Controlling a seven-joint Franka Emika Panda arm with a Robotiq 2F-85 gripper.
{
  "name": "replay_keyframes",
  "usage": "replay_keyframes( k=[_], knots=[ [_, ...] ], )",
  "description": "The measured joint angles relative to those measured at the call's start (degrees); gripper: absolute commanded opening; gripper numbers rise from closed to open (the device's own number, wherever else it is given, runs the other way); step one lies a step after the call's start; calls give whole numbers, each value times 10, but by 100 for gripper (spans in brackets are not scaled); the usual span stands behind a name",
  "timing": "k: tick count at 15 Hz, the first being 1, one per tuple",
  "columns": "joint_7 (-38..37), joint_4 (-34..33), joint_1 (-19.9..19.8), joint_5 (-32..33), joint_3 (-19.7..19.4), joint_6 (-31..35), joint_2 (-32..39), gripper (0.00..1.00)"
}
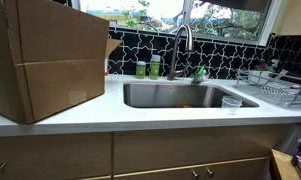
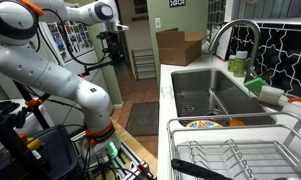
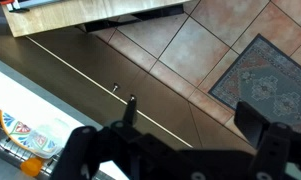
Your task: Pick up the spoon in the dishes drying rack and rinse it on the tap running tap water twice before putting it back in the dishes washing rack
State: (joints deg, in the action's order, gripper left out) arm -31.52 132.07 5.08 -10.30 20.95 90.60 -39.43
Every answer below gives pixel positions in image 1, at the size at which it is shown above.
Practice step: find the stainless steel sink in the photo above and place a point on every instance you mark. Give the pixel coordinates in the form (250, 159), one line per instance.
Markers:
(150, 95)

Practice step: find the short green soap bottle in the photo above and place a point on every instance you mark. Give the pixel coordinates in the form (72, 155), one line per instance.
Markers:
(140, 70)

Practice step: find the green jar white lid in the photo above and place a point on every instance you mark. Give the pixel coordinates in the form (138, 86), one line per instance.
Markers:
(154, 68)

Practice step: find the steel gooseneck faucet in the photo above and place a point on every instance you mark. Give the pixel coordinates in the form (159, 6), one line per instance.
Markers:
(173, 66)

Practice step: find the green dish brush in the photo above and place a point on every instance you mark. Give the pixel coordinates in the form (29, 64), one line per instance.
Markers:
(200, 74)

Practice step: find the wooden cabinet drawer front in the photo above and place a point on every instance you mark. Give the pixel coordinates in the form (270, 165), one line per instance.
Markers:
(190, 146)
(50, 153)

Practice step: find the clear plastic cup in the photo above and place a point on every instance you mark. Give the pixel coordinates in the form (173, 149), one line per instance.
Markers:
(231, 105)

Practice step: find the wooden cabinet door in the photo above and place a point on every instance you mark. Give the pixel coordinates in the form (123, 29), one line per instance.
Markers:
(236, 170)
(156, 176)

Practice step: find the round metal cabinet knob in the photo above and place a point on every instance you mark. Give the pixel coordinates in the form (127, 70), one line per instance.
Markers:
(209, 172)
(195, 173)

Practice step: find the kitchen window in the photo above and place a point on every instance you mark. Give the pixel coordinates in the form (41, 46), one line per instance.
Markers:
(223, 20)

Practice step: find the large brown cardboard box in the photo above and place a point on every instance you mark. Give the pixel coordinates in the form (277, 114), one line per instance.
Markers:
(56, 50)

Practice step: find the white pot with plant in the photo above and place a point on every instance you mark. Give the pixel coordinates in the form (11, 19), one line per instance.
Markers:
(258, 76)

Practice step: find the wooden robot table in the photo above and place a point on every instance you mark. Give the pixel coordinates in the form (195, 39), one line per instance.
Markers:
(283, 166)

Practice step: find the wooden wall cabinet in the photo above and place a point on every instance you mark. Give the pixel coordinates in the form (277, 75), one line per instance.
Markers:
(295, 16)

